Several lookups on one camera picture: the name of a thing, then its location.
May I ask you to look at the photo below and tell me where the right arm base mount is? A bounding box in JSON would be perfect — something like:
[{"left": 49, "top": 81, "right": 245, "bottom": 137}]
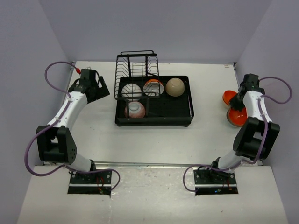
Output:
[{"left": 193, "top": 167, "right": 238, "bottom": 195}]

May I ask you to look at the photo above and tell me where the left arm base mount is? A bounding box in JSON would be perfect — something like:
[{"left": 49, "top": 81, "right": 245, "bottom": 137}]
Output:
[{"left": 67, "top": 171, "right": 112, "bottom": 196}]

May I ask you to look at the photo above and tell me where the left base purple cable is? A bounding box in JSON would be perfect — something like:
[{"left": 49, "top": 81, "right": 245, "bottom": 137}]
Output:
[{"left": 67, "top": 169, "right": 121, "bottom": 190}]

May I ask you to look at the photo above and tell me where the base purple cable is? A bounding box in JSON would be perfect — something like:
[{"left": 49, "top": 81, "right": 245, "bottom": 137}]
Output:
[
  {"left": 67, "top": 169, "right": 121, "bottom": 190},
  {"left": 183, "top": 164, "right": 241, "bottom": 193}
]

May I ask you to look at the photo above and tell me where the black dish rack tray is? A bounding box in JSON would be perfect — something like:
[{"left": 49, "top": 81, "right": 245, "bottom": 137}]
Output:
[{"left": 115, "top": 76, "right": 194, "bottom": 126}]

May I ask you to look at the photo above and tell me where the orange white bowl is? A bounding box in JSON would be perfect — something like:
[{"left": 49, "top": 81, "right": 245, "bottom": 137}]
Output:
[{"left": 142, "top": 79, "right": 164, "bottom": 97}]

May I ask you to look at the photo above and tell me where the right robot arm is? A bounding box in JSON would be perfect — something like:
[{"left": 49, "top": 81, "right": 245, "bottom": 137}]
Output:
[{"left": 208, "top": 74, "right": 280, "bottom": 183}]

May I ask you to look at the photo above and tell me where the red patterned bowl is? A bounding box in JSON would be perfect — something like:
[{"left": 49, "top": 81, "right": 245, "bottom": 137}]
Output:
[{"left": 124, "top": 101, "right": 146, "bottom": 118}]

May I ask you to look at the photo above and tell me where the beige round bowl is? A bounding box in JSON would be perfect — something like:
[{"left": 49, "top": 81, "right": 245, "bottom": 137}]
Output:
[{"left": 165, "top": 78, "right": 185, "bottom": 97}]

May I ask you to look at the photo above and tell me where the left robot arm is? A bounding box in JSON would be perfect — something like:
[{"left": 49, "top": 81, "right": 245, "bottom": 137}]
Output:
[{"left": 36, "top": 69, "right": 110, "bottom": 183}]

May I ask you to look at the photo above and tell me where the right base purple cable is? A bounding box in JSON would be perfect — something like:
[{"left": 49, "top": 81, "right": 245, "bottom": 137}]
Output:
[{"left": 183, "top": 164, "right": 241, "bottom": 193}]

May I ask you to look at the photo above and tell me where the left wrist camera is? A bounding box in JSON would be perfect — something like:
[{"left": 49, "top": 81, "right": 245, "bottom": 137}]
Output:
[{"left": 81, "top": 67, "right": 93, "bottom": 73}]

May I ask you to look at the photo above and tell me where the black wire plate rack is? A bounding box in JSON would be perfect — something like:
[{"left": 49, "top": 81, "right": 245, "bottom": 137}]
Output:
[{"left": 114, "top": 50, "right": 161, "bottom": 100}]

